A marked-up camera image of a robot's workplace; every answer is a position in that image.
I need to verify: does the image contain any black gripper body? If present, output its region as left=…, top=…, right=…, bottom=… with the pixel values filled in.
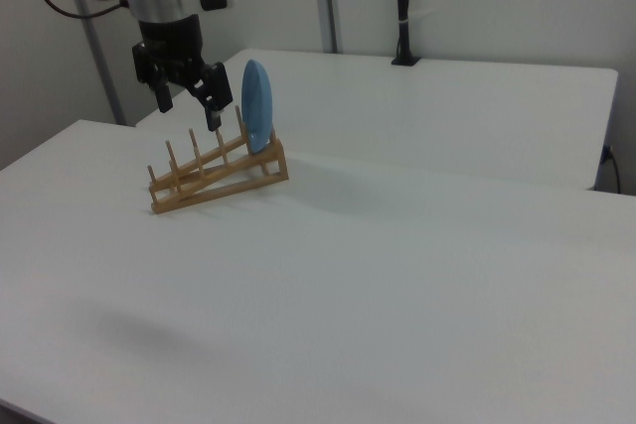
left=131, top=13, right=206, bottom=90

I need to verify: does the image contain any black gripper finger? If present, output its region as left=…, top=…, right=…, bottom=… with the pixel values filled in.
left=187, top=60, right=236, bottom=134
left=150, top=68, right=175, bottom=114

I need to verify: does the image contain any blue round plate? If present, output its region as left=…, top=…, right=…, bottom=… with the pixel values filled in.
left=239, top=59, right=276, bottom=156

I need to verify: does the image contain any wooden plate rack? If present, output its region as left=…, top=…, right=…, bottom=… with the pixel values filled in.
left=146, top=104, right=289, bottom=216

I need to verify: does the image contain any thin gripper cable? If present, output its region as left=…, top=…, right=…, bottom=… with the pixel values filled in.
left=35, top=0, right=131, bottom=20

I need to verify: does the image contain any black cable with blue plug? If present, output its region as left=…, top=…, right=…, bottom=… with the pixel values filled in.
left=599, top=144, right=622, bottom=193

